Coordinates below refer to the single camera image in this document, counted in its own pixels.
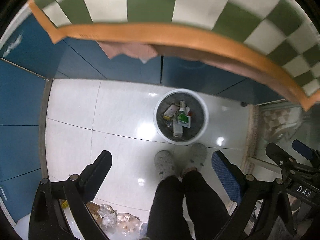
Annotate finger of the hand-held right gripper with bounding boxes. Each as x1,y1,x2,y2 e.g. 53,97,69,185
265,142,315,174
292,140,320,162

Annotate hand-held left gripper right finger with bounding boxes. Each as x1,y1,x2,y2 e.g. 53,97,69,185
211,151,294,240

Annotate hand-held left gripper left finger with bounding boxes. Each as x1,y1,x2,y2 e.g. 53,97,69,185
28,150,112,240

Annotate white toothpaste box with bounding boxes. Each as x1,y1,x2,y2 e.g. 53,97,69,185
173,119,184,137

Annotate green white sachet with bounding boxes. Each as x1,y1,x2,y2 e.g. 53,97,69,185
177,112,192,129

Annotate white round trash bin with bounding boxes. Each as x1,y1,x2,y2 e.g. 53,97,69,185
153,88,209,145

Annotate green white medicine box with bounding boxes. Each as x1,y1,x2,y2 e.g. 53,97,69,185
162,104,179,120

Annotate glass sliding door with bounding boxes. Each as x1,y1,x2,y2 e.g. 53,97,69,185
246,100,320,175

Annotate person's right leg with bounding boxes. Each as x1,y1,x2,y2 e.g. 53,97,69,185
182,170,231,240

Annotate person's leg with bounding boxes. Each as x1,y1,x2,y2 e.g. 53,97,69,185
146,175,190,240
182,170,231,240

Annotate grey fluffy slipper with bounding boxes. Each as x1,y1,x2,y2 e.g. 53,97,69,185
154,150,176,181
182,143,208,176

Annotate brown cardboard box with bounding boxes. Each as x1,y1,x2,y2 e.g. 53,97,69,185
86,202,102,222

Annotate clear plastic bags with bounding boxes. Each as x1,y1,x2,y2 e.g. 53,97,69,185
97,204,141,234

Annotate person's left leg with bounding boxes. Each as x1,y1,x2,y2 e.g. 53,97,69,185
146,175,190,240

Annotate pink cloth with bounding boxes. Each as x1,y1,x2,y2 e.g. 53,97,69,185
97,41,158,64

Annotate green white checkered tablecloth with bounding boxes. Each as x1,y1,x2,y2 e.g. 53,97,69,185
27,0,320,112

